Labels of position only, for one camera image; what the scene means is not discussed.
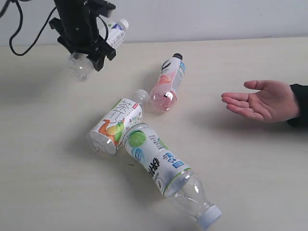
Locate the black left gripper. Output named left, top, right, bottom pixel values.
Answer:
left=49, top=0, right=116, bottom=71

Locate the clear bottle blue white label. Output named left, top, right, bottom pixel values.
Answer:
left=68, top=19, right=129, bottom=81

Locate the pink peach drink bottle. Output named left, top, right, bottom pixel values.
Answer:
left=150, top=53, right=186, bottom=113

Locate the fruit tea bottle white label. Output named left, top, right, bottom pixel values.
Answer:
left=87, top=90, right=150, bottom=154

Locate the lime label clear bottle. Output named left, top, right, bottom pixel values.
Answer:
left=123, top=123, right=222, bottom=230

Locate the open bare human hand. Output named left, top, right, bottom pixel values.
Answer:
left=221, top=80, right=300, bottom=123

